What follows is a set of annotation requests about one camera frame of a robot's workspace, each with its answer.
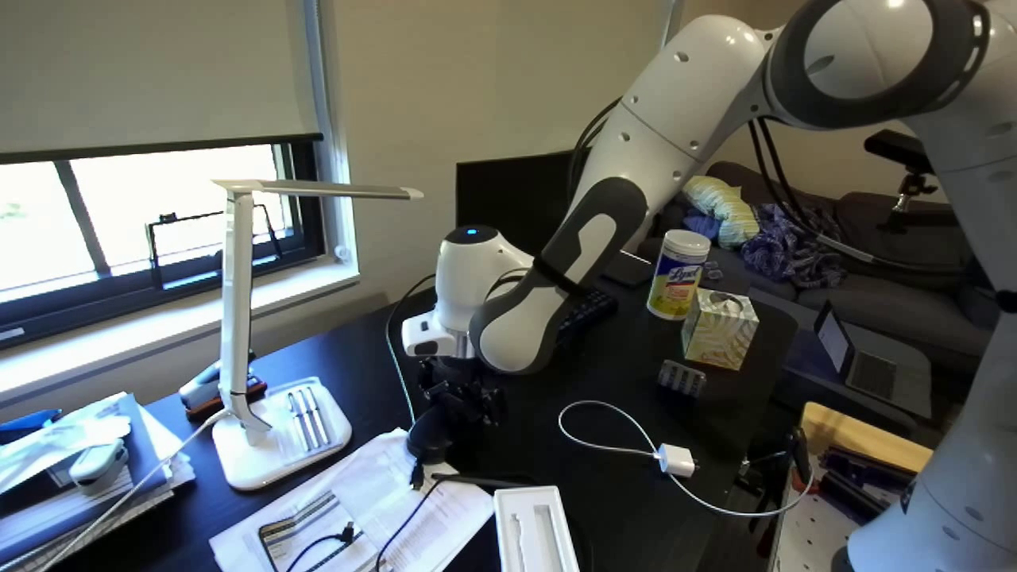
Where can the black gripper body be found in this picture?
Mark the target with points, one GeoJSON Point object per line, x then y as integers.
{"type": "Point", "coordinates": [457, 386]}

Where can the patterned tissue box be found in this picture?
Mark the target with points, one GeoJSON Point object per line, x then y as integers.
{"type": "Point", "coordinates": [719, 332]}

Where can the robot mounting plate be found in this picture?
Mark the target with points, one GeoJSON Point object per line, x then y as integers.
{"type": "Point", "coordinates": [804, 536]}

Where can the white printed papers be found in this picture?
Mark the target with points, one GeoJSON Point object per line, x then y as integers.
{"type": "Point", "coordinates": [403, 497]}

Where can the small gray metal object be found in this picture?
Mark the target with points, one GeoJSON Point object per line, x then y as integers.
{"type": "Point", "coordinates": [682, 380]}

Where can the eyeglasses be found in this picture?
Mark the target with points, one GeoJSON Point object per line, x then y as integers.
{"type": "Point", "coordinates": [302, 515]}

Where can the black computer keyboard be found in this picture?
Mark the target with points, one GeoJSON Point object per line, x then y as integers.
{"type": "Point", "coordinates": [589, 309]}

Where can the stack of books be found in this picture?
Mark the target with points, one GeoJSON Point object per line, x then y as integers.
{"type": "Point", "coordinates": [65, 520]}

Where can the purple cloth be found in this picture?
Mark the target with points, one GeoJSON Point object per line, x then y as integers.
{"type": "Point", "coordinates": [783, 248]}

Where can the silver pen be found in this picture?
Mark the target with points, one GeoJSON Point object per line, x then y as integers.
{"type": "Point", "coordinates": [300, 416]}
{"type": "Point", "coordinates": [315, 414]}

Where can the white long flat box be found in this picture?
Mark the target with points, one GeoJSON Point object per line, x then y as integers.
{"type": "Point", "coordinates": [535, 528]}

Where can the beige window roller blind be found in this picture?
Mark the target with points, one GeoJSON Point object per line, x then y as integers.
{"type": "Point", "coordinates": [160, 74]}

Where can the black window frame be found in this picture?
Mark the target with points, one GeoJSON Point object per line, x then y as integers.
{"type": "Point", "coordinates": [105, 290]}

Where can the gray couch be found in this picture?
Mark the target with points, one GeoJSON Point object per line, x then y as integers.
{"type": "Point", "coordinates": [911, 305]}

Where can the black computer monitor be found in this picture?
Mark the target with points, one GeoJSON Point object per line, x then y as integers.
{"type": "Point", "coordinates": [510, 202]}

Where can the small white device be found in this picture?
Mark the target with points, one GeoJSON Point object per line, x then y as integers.
{"type": "Point", "coordinates": [100, 466]}

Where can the open laptop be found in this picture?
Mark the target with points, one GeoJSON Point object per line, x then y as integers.
{"type": "Point", "coordinates": [878, 375]}

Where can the tan wooden board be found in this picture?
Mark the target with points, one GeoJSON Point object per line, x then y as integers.
{"type": "Point", "coordinates": [848, 430]}

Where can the white charger brick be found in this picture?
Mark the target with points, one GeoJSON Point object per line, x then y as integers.
{"type": "Point", "coordinates": [675, 459]}

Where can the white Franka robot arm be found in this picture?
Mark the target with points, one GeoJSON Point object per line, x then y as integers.
{"type": "Point", "coordinates": [655, 139]}

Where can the disinfecting wipes canister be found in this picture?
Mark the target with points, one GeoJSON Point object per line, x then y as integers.
{"type": "Point", "coordinates": [675, 280]}

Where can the gray stapler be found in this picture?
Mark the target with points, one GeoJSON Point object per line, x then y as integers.
{"type": "Point", "coordinates": [202, 390]}

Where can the white desk lamp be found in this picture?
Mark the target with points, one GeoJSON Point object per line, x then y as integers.
{"type": "Point", "coordinates": [239, 320]}

